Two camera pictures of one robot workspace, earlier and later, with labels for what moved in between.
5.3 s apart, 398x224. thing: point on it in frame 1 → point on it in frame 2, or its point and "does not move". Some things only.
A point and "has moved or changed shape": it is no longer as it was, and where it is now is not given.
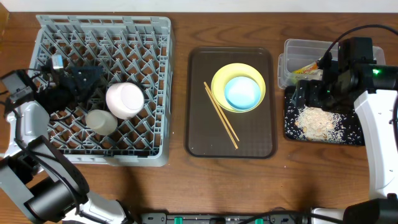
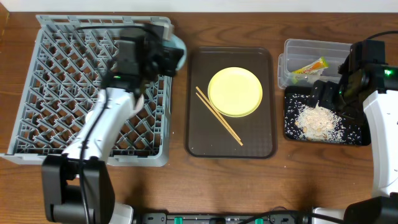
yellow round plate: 227,73 has moved or changed shape
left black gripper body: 57,98 → 150,63
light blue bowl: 242,93 → 175,42
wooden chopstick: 221,116 has moved or changed shape
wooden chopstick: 222,113 has moved or changed shape
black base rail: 226,218 does not move
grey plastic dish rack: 137,50 does not move
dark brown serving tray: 256,129 does not move
